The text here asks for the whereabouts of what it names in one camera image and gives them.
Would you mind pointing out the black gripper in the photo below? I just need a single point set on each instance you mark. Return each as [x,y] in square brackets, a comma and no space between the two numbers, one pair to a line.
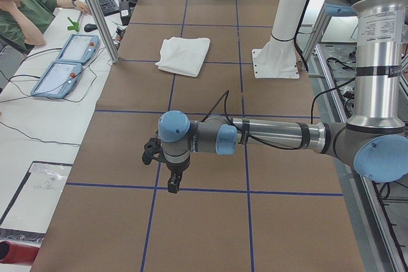
[177,168]

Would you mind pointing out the white long-sleeve printed shirt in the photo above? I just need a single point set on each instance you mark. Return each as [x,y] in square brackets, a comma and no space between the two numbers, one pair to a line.
[183,56]

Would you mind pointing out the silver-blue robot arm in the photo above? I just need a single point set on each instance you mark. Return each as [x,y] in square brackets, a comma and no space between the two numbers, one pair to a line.
[371,141]

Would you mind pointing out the clear plastic document sleeve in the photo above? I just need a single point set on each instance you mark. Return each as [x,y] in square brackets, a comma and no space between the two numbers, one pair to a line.
[29,212]

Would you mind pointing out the lower blue teach pendant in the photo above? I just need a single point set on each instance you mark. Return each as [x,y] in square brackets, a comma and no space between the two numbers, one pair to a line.
[58,80]

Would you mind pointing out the blue teach pendant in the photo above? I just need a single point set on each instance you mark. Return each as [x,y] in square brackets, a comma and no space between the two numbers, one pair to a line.
[58,80]
[79,48]

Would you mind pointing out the upper blue teach pendant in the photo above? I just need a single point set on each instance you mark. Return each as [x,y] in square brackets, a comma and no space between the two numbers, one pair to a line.
[79,48]

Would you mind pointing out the black computer mouse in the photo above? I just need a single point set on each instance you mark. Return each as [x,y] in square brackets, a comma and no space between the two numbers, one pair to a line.
[90,27]

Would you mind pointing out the red cylinder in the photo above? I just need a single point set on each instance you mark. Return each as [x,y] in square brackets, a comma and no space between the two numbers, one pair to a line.
[16,253]

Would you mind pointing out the black power adapter box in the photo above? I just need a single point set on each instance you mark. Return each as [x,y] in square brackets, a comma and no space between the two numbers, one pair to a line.
[125,12]

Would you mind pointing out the green plastic tool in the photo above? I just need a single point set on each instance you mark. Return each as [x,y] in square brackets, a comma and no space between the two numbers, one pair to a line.
[75,24]

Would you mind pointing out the black keyboard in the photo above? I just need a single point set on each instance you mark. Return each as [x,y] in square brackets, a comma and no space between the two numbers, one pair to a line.
[108,7]

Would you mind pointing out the person in green shirt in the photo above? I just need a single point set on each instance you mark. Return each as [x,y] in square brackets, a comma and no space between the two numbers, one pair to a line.
[23,22]

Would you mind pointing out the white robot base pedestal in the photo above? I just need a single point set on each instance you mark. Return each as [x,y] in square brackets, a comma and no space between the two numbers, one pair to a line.
[277,59]

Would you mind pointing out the aluminium frame post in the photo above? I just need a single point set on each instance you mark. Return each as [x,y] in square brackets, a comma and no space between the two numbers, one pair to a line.
[103,29]

